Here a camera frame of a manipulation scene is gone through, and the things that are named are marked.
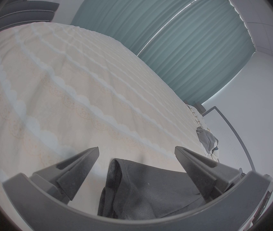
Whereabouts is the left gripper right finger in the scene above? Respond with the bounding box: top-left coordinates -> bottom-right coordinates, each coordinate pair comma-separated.
174,146 -> 244,201

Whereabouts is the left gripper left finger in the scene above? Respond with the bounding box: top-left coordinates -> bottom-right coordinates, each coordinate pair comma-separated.
32,146 -> 100,204

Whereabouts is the black garment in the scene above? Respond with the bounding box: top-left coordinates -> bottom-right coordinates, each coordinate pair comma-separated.
97,158 -> 207,219

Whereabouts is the pile of clothes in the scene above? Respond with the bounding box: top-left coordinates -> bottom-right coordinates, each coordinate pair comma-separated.
196,126 -> 220,162

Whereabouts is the bed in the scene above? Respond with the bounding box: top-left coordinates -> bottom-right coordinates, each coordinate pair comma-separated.
0,22 -> 255,216

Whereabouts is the white printed pillow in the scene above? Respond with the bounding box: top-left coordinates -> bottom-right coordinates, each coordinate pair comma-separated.
187,104 -> 211,132

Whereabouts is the blue-green curtain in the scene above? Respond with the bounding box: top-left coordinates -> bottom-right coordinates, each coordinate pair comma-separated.
70,0 -> 215,56
138,0 -> 257,105

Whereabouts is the black chest of drawers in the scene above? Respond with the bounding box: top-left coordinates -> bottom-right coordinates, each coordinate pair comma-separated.
0,0 -> 60,35

